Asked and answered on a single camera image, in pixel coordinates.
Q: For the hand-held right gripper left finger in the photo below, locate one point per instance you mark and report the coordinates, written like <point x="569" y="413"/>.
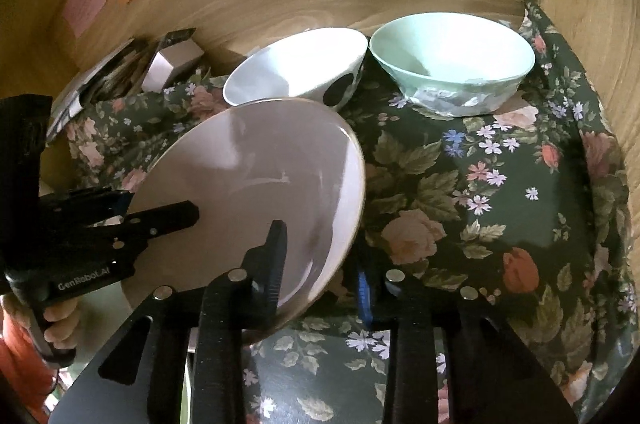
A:
<point x="270" y="274"/>

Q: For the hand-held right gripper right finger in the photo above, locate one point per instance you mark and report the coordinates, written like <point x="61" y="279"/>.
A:
<point x="364" y="299"/>

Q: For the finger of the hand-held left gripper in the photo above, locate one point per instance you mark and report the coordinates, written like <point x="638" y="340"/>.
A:
<point x="117" y="202"/>
<point x="165" y="216"/>

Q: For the pink bowl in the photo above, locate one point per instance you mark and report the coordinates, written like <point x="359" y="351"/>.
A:
<point x="250" y="163"/>

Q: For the white bowl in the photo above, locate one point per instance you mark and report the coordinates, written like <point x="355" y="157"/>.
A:
<point x="290" y="63"/>

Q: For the mint green bowl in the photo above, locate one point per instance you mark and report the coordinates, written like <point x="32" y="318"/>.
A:
<point x="450" y="48"/>

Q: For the person's left hand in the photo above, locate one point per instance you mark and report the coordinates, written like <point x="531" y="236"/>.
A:
<point x="62" y="321"/>

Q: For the stack of white papers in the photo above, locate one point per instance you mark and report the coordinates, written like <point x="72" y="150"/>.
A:
<point x="90" y="83"/>

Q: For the stack of books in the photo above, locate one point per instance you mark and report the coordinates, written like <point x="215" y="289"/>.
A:
<point x="122" y="71"/>

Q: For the floral tablecloth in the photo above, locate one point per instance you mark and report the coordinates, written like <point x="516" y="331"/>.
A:
<point x="440" y="184"/>

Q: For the small pale pink box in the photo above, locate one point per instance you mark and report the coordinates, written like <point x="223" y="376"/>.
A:
<point x="170" y="63"/>

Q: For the pink sticky note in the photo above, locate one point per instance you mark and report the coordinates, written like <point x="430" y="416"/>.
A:
<point x="85" y="3"/>

